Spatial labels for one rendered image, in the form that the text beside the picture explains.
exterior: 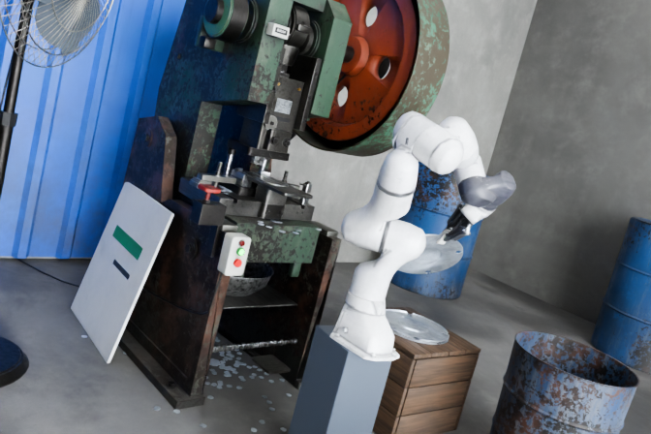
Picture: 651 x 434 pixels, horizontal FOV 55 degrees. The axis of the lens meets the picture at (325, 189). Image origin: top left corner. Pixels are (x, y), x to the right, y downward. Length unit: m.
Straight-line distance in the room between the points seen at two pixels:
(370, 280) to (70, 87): 1.95
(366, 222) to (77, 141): 1.90
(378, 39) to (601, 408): 1.56
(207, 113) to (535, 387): 1.54
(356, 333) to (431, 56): 1.08
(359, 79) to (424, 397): 1.27
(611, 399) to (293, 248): 1.19
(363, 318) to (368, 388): 0.23
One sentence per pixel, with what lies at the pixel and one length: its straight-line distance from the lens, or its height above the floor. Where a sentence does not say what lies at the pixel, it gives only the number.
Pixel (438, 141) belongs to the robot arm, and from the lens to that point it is 1.67.
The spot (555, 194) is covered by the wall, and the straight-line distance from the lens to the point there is 5.34.
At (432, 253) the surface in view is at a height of 0.66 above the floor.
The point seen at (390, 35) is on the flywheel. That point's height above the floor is 1.43.
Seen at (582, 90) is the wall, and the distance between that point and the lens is 5.38.
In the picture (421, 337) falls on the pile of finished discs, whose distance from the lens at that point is 2.43.
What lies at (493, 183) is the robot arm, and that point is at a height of 1.00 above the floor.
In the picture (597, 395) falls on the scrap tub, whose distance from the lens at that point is 2.26.
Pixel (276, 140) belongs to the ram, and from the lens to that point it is 2.33.
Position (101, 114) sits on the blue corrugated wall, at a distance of 3.35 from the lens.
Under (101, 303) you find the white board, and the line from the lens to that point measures 2.68.
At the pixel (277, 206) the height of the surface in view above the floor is 0.70.
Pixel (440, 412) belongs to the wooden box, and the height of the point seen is 0.10.
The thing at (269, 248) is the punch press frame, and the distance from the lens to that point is 2.31.
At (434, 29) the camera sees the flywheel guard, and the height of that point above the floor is 1.48.
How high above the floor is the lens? 1.13
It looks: 8 degrees down
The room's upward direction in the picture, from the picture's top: 14 degrees clockwise
